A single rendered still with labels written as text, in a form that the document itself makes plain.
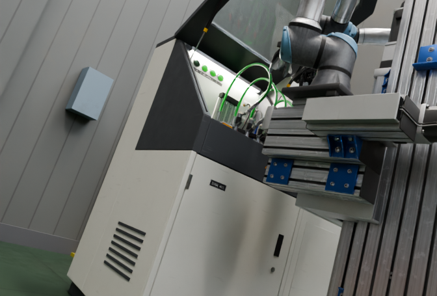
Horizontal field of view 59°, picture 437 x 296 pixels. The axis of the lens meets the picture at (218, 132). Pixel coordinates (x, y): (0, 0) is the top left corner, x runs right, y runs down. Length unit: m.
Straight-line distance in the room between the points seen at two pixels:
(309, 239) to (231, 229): 0.49
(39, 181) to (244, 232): 2.00
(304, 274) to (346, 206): 0.84
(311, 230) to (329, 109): 1.04
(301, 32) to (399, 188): 0.58
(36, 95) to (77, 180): 0.76
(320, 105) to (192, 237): 0.77
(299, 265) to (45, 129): 2.19
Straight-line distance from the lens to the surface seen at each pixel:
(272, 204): 1.81
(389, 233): 1.24
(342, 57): 1.36
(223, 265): 1.69
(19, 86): 3.25
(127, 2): 3.73
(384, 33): 1.92
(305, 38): 1.36
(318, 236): 2.06
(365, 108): 1.03
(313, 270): 2.07
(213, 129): 1.59
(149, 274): 1.52
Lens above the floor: 0.51
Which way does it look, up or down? 14 degrees up
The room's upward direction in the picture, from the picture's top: 18 degrees clockwise
